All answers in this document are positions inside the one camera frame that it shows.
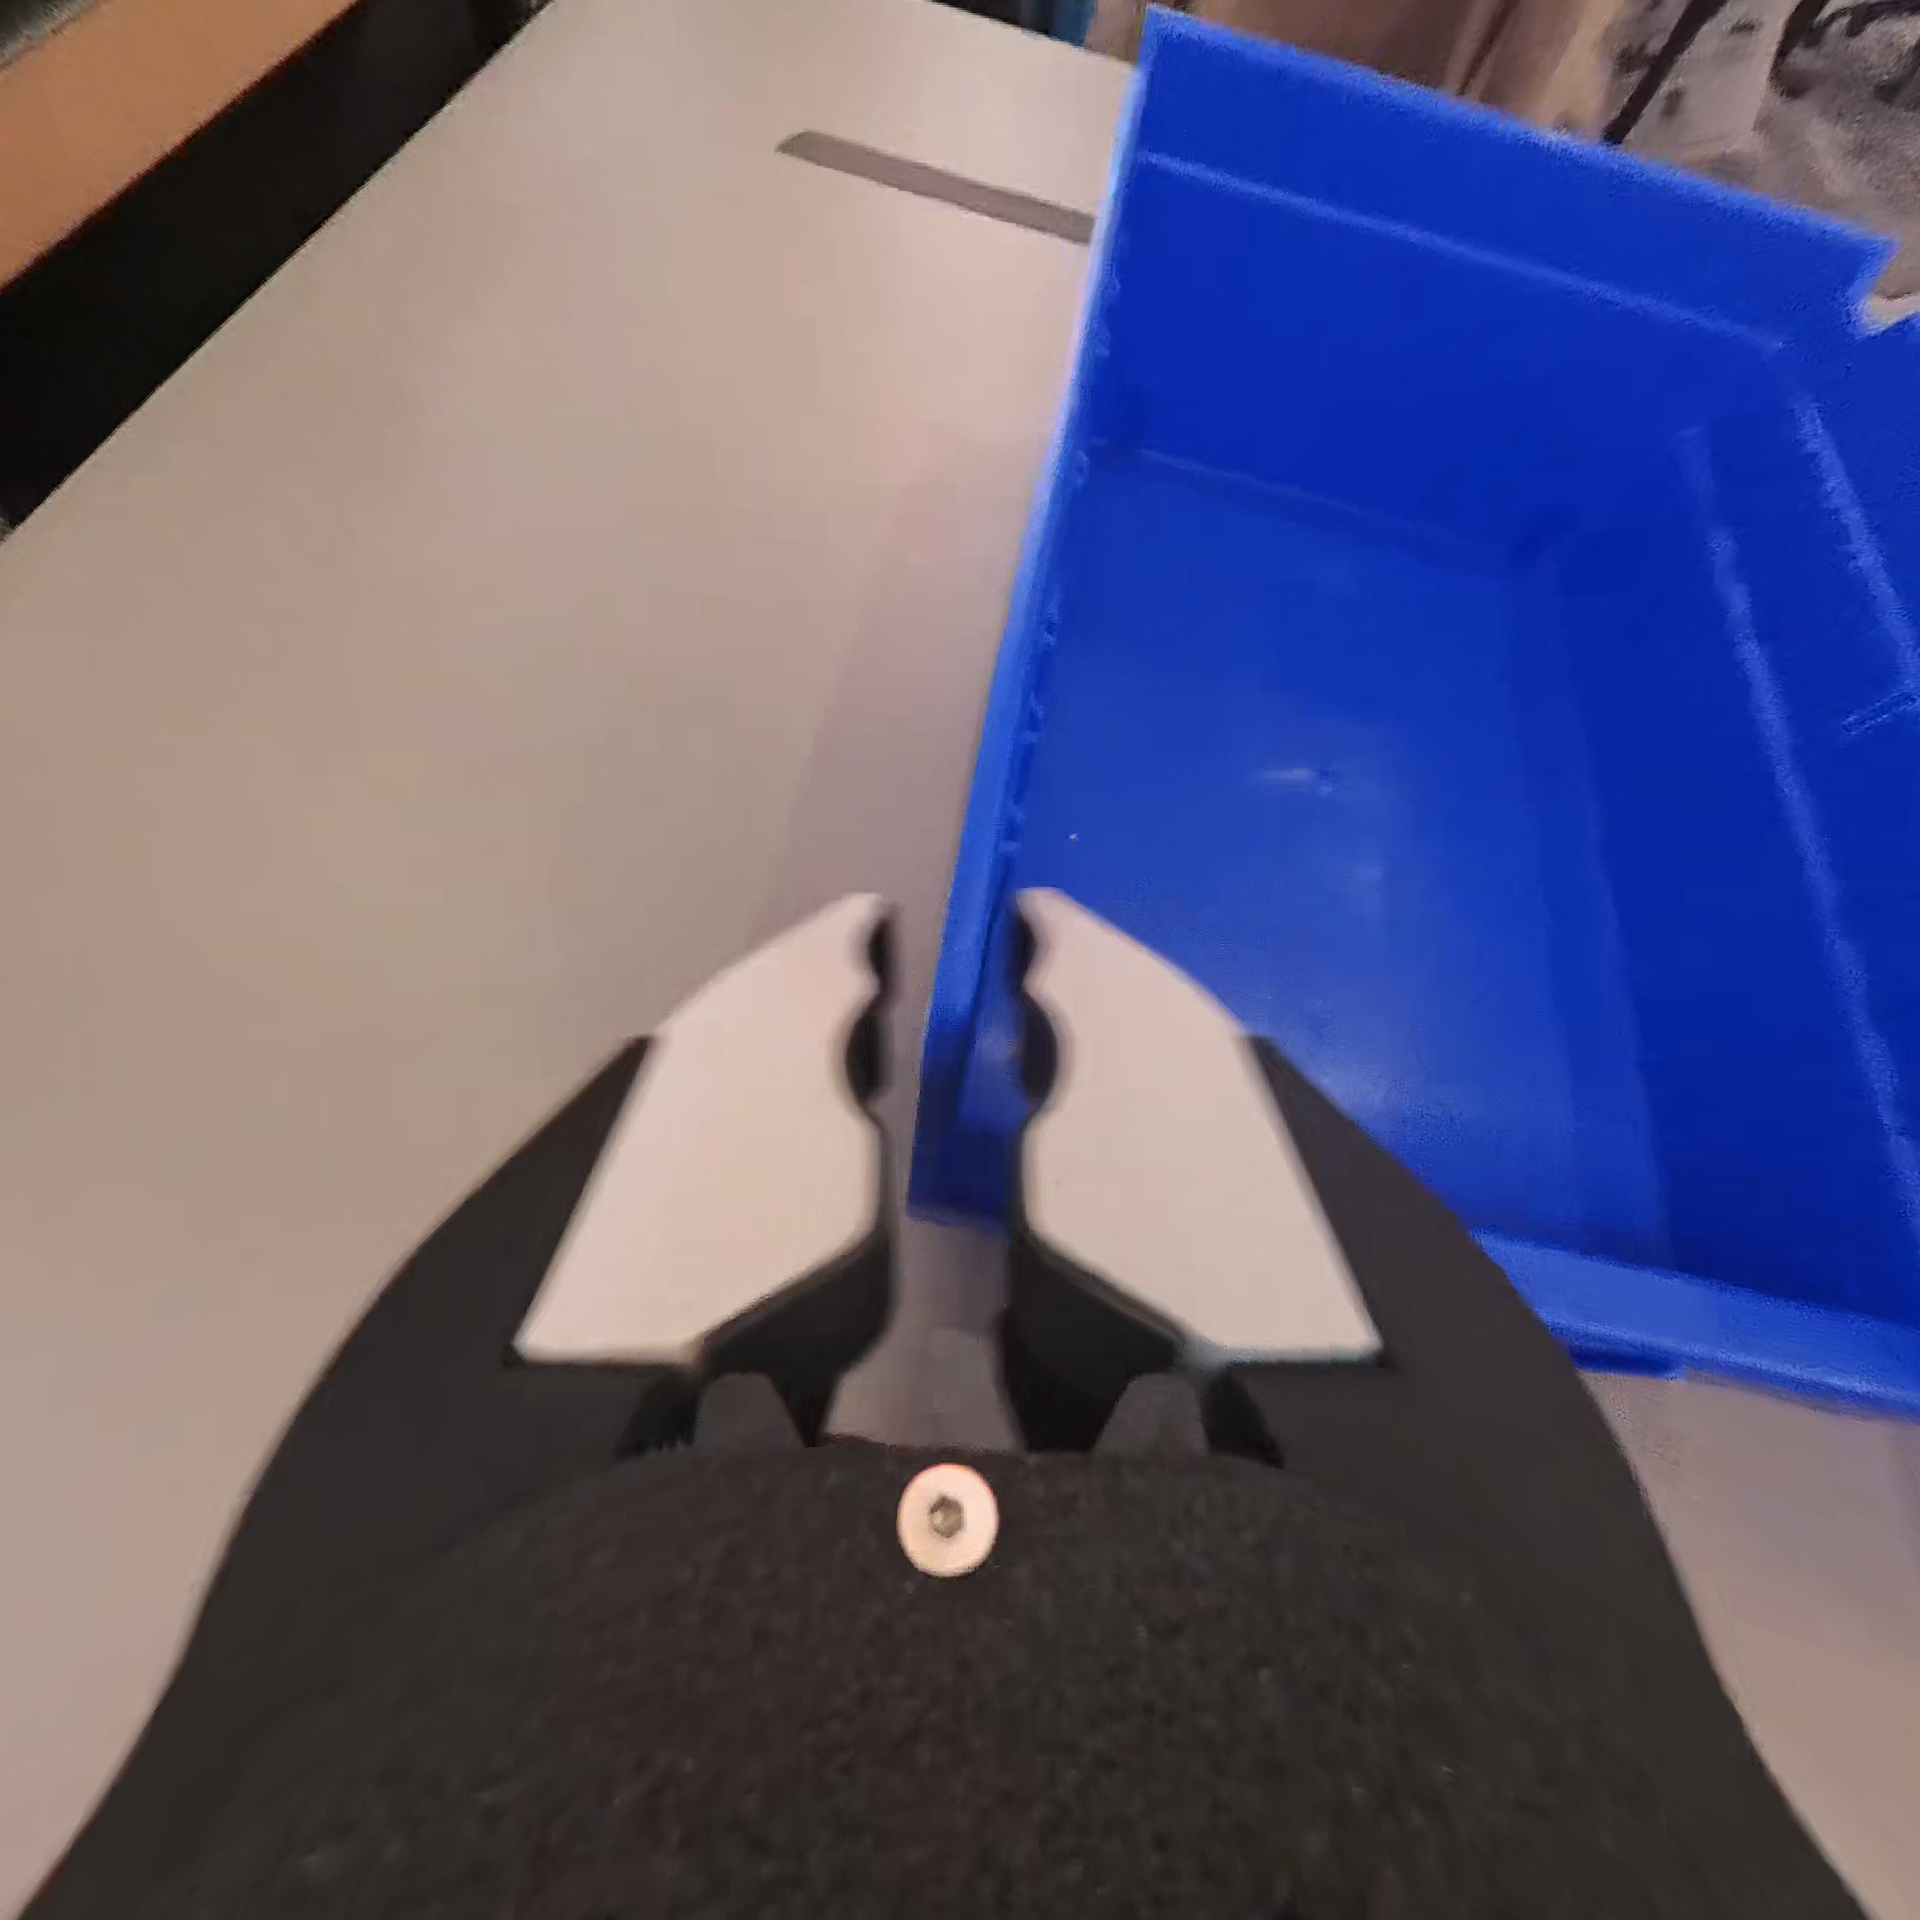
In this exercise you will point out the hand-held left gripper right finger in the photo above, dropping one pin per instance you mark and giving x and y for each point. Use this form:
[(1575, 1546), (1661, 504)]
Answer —
[(1201, 1200)]

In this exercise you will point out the blue plastic bin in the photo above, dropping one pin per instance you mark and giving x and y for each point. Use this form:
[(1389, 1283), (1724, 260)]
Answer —
[(1424, 824)]

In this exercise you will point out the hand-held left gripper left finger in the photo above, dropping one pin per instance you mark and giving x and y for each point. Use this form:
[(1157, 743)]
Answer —
[(721, 1183)]

